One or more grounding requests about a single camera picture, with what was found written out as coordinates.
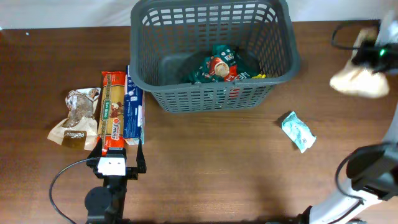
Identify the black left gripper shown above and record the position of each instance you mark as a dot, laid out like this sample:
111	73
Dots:
132	173

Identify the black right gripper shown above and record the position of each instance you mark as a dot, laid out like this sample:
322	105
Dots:
363	55

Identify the beige paper pouch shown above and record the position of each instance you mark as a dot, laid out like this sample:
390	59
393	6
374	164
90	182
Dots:
358	80

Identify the small mint green packet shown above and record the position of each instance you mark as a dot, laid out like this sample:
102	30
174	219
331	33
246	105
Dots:
298	132

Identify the green Nescafe coffee bag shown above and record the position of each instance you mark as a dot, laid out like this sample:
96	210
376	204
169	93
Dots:
224	65

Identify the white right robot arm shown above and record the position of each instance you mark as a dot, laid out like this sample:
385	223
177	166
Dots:
368	176

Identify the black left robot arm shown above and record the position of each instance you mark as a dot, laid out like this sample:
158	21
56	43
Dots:
105	204

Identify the San Remo spaghetti pack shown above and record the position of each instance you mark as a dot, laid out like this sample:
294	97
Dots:
111	121

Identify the blue tissue pack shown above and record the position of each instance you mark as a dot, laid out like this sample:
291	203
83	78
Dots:
134	112

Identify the beige granola pouch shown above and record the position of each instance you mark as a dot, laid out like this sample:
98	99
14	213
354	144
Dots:
79	129

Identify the grey plastic basket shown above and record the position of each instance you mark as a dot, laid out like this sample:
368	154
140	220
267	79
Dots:
171	39

